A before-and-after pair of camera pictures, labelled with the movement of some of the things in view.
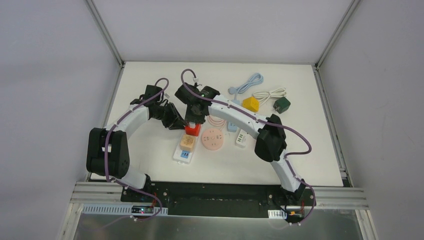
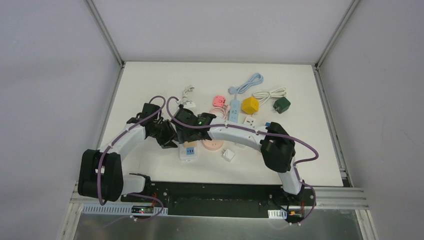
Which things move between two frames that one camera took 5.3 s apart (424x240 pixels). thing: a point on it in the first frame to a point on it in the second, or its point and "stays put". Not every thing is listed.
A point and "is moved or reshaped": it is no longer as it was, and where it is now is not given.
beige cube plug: [187, 142] is moved or reshaped
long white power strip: [185, 157] is moved or reshaped
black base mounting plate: [218, 199] stays put
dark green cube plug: [281, 105] stays put
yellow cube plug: [251, 103] stays put
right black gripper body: [195, 117] to [182, 118]
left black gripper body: [171, 117] to [166, 133]
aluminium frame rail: [328, 198] stays put
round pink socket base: [212, 139] stays put
